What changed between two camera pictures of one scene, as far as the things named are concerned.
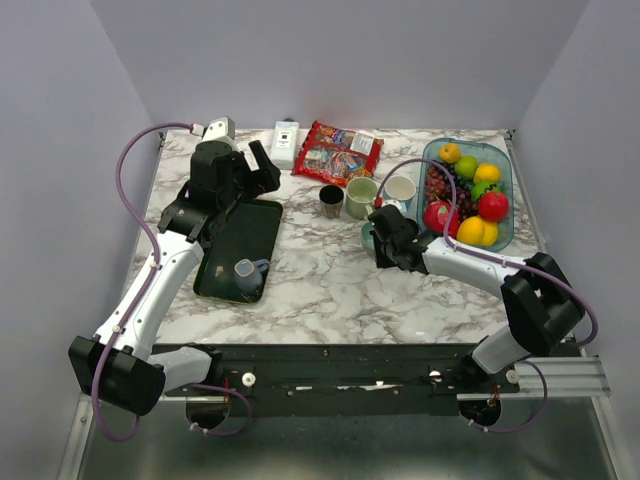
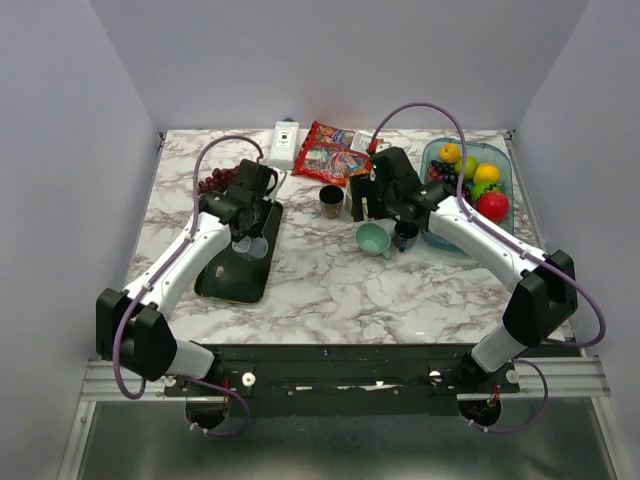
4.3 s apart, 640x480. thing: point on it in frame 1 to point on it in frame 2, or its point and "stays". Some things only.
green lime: (465, 166) stays
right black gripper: (381, 260) to (361, 186)
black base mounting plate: (349, 380) stays
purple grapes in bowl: (439, 187) stays
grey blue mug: (248, 274) to (255, 248)
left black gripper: (269, 175) to (253, 232)
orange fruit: (450, 153) stays
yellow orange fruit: (486, 173) stays
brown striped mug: (331, 199) stays
